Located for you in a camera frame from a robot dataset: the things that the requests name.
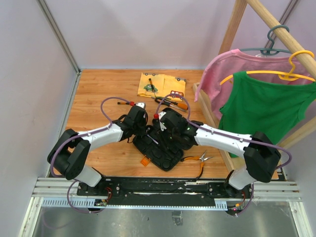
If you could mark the yellow clothes hanger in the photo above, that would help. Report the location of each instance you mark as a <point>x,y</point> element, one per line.
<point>236,61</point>

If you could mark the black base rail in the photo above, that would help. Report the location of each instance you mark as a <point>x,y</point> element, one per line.
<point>159,193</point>

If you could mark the claw hammer black grip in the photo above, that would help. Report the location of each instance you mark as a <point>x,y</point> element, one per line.
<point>156,142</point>

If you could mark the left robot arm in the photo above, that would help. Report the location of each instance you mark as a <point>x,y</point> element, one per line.
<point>69,154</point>

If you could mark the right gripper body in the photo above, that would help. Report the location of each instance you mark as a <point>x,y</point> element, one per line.
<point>172,136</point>

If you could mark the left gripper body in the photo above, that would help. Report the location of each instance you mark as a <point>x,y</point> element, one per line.
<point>140,128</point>

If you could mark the orange needle nose pliers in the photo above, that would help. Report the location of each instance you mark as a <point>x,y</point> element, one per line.
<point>202,160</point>

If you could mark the orange handled screwdriver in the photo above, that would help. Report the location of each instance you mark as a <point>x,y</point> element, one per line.
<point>181,106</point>

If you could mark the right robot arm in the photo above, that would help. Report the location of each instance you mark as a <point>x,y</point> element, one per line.
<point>261,157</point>

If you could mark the small black precision screwdriver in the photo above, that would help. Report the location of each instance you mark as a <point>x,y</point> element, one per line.
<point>123,103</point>

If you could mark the black handled screwdriver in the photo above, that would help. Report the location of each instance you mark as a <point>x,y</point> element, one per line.
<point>165,102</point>

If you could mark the yellow car print cloth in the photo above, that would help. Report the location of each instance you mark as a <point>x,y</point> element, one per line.
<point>164,84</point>

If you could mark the small screwdriver on cloth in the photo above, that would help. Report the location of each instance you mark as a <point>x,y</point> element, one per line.
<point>152,87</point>

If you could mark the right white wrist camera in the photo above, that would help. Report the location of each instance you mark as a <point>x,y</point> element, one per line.
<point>157,121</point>

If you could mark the green tank top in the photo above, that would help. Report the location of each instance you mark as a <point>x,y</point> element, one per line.
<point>271,108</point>

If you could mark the teal clothes hanger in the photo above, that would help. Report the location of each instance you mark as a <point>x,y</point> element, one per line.
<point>269,50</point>

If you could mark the black plastic tool case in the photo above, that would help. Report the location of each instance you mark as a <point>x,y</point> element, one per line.
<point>163,156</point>

